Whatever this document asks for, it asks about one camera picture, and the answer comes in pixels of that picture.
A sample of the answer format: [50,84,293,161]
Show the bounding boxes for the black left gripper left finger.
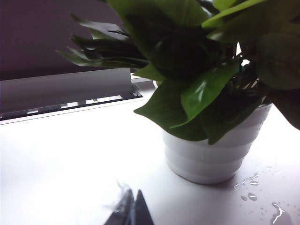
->
[103,188,136,225]

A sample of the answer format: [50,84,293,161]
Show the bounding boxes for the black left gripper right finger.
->
[135,189,155,225]

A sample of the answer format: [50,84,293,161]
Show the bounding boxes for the spilled water drops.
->
[233,164,293,225]

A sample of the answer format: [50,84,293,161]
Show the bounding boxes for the green leafy artificial plant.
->
[55,0,300,145]

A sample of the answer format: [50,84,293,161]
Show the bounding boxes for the white ribbed plastic pot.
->
[152,79,274,185]

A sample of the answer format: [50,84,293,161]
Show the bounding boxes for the dark purple desk partition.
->
[0,0,132,81]

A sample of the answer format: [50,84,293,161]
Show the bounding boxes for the black recessed cable tray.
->
[0,90,144,121]

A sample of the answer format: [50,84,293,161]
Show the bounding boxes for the grey cable box flap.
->
[0,67,132,114]

